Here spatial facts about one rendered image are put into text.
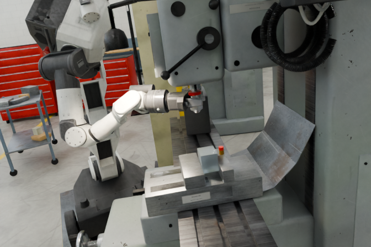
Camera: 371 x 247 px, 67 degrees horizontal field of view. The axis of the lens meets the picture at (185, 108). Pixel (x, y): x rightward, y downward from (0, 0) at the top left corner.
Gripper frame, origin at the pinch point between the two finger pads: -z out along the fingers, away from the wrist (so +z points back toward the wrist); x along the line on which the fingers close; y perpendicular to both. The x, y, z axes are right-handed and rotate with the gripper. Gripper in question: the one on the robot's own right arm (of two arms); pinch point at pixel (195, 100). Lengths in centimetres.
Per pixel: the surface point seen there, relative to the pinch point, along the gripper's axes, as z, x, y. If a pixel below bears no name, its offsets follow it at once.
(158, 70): 10.6, -5.6, -12.8
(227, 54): -13.2, -7.3, -16.7
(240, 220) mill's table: -16.7, -31.5, 25.3
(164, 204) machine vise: 5.0, -31.1, 22.3
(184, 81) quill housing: 0.6, -10.6, -9.6
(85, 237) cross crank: 51, -14, 55
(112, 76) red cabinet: 253, 388, 60
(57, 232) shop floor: 141, 57, 126
